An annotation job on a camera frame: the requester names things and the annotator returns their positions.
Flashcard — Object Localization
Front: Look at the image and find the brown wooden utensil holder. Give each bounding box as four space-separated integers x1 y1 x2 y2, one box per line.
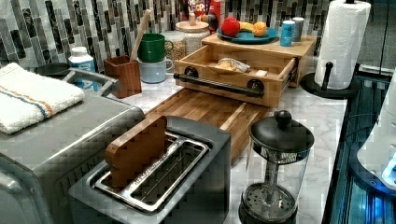
104 55 142 99

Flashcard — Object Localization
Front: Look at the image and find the glass french press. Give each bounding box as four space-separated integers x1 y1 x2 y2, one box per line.
238 110 315 224

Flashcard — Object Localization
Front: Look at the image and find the white bottle blue label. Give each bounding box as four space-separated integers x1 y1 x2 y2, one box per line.
68 47 99 91

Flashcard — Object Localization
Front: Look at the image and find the red cereal box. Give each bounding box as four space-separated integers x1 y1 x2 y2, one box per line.
187 0 222 33

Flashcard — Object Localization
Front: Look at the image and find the black paper towel holder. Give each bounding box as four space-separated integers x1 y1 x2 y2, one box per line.
300 62 360 100

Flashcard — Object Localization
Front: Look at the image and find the white jar wooden lid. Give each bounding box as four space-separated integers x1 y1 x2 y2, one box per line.
176 12 210 54

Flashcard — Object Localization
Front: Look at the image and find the silver toaster oven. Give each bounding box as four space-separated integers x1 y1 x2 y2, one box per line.
0 67 147 224

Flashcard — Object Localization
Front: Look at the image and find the wooden drawer cabinet box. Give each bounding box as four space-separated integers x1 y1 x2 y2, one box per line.
202 34 317 87

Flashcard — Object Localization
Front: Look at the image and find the black slot toaster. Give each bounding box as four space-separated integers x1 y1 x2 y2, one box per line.
69 116 231 224

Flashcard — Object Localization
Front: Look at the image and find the green mug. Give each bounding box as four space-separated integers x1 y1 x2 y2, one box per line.
137 34 174 63

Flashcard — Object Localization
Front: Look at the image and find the snack bag in drawer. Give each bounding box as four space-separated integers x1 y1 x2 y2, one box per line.
216 58 250 73

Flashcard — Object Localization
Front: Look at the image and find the light blue mug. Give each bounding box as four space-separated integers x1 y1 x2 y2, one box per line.
137 58 174 84

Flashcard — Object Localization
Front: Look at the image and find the wooden drawer with black handle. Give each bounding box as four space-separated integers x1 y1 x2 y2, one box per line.
175 45 298 107

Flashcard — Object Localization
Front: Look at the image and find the red apple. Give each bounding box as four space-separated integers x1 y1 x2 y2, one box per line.
220 17 240 37

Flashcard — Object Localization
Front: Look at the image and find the orange fruit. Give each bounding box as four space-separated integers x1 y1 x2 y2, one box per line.
252 21 267 37

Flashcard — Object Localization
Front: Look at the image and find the paper towel roll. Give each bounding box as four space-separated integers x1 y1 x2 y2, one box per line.
314 0 371 90

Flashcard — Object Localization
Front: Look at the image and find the wooden spoon handle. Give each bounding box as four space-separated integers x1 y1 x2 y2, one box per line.
130 9 151 62

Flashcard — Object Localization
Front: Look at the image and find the teal plate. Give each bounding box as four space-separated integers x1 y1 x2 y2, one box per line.
217 28 278 45

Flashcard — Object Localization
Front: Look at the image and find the glass jar with grains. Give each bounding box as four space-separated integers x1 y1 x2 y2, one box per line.
163 31 186 65

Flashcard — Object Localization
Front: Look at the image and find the yellow banana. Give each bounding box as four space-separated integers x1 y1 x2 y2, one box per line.
239 21 253 32

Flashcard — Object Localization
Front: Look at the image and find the white striped towel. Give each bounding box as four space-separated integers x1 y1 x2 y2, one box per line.
0 63 85 134

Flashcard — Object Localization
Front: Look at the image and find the black pan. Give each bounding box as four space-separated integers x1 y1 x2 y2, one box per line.
34 63 69 79

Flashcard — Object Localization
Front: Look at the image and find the large wooden cutting board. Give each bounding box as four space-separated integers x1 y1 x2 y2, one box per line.
147 89 272 164

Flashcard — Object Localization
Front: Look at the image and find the grey can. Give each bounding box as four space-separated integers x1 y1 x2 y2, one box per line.
292 17 304 42

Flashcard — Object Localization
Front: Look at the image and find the blue can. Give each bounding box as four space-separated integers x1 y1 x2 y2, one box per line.
280 21 295 47

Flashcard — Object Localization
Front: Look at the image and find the small wooden board in toaster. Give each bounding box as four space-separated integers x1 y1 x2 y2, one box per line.
105 115 168 189

